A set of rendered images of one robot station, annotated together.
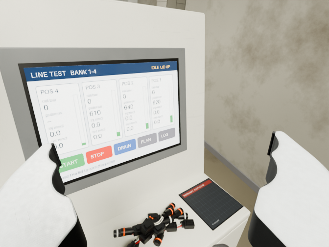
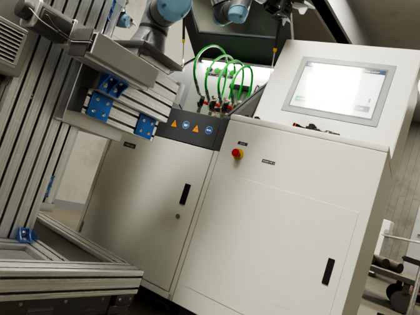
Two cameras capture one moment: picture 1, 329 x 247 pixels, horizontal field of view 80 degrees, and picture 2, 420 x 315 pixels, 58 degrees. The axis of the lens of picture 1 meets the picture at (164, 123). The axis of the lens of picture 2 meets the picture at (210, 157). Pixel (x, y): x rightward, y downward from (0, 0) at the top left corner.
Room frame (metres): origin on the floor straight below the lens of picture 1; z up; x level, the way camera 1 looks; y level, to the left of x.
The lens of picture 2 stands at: (-0.66, -1.39, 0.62)
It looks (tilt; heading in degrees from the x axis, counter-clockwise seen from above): 4 degrees up; 68
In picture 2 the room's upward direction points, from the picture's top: 18 degrees clockwise
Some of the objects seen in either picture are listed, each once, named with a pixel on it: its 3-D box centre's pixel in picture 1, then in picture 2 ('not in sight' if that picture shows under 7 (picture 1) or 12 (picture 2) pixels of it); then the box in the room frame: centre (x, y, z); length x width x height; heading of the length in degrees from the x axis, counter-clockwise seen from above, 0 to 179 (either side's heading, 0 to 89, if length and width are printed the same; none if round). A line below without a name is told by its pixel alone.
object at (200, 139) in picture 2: not in sight; (168, 122); (-0.17, 0.51, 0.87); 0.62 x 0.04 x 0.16; 128
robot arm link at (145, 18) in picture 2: not in sight; (159, 14); (-0.46, 0.08, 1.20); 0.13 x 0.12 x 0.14; 94
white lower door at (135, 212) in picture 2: not in sight; (139, 200); (-0.19, 0.51, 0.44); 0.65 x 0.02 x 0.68; 128
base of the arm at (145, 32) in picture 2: not in sight; (149, 42); (-0.46, 0.09, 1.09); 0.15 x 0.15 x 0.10
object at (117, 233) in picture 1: (155, 226); (317, 130); (0.36, -0.01, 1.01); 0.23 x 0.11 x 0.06; 128
